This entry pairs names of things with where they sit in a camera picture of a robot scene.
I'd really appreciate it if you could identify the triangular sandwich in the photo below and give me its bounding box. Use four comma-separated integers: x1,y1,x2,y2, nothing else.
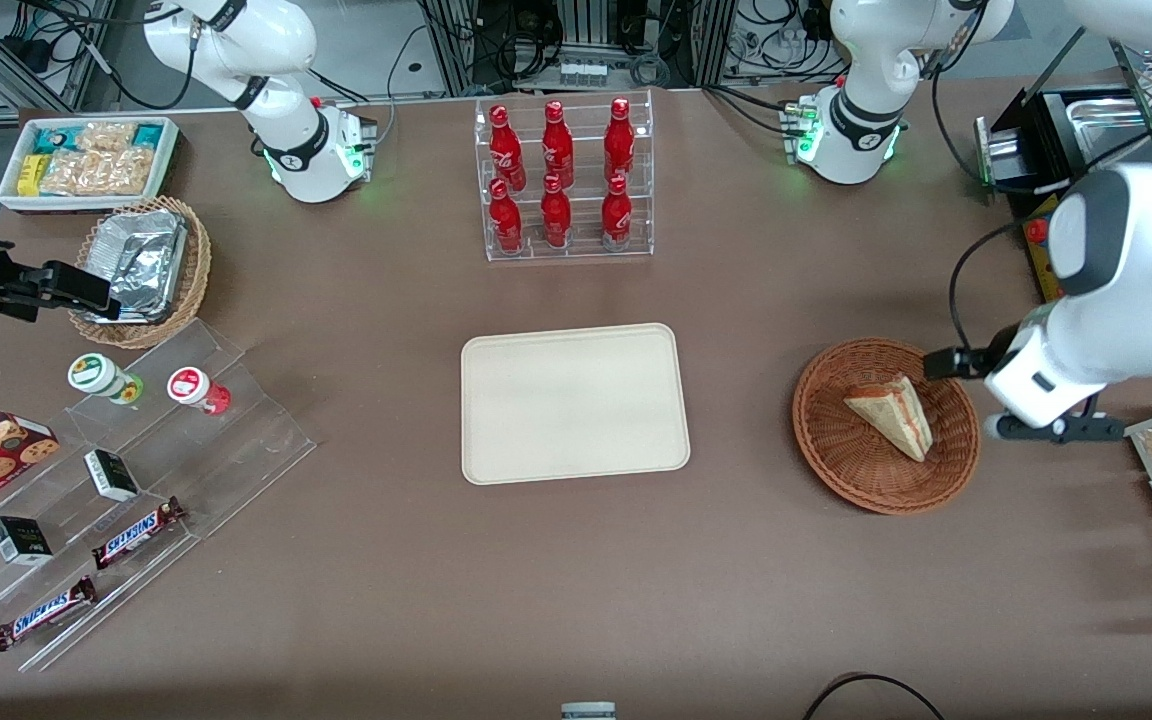
843,372,935,463

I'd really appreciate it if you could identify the light tan wicker basket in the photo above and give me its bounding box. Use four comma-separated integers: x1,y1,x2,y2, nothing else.
68,196,213,351

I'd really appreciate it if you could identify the round brown wicker basket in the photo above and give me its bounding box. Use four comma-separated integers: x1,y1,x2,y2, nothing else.
792,337,983,517

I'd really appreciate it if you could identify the beige plastic tray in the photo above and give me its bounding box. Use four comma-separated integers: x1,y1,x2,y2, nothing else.
461,322,692,487

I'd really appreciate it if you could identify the silver foil container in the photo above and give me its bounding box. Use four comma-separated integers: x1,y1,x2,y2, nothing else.
79,208,189,325

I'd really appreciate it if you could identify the green lidded white cup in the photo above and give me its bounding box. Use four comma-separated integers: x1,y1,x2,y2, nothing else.
67,353,145,406

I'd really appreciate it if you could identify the white rectangular snack bin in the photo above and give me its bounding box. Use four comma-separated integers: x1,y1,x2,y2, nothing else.
0,116,181,215

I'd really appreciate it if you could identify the large clear peanut snack bag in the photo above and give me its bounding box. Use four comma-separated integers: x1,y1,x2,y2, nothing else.
36,148,157,198

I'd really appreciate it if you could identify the red lidded white cup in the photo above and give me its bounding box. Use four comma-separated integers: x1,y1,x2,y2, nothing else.
167,366,232,416

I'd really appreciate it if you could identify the small clear peanut snack bag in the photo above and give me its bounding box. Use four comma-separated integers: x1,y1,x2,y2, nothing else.
76,122,137,153

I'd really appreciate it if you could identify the small black carton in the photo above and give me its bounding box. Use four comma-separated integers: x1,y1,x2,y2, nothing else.
83,449,141,503
0,515,54,567

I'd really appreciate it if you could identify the clear acrylic stepped display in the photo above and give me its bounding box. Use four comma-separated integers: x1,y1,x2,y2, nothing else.
0,318,318,673

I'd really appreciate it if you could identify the black food warmer machine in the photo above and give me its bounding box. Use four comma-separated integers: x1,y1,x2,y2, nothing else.
974,30,1152,303

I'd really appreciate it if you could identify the brown snickers bar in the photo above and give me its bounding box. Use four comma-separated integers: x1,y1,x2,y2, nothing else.
91,497,187,571
0,575,99,653

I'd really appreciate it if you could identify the steel warmer pan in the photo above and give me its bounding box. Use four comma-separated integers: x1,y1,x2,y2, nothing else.
1066,90,1152,166

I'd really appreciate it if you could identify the red cola bottle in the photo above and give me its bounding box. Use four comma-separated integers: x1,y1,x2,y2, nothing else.
489,178,524,255
489,104,527,191
604,97,636,186
601,174,633,251
542,100,575,189
541,174,573,249

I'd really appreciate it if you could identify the clear acrylic bottle rack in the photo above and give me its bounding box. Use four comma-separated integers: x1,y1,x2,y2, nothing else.
473,88,655,263

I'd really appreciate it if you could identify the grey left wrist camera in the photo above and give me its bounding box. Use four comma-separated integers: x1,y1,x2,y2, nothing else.
984,410,1129,443

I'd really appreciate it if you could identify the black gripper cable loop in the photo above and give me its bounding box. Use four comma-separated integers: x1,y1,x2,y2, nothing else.
948,222,1032,353

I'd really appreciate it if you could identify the black table edge cable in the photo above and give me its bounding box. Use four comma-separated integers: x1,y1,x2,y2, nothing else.
801,672,947,720

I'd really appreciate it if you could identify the aluminium frame rack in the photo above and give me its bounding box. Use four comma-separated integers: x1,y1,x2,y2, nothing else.
426,0,737,93

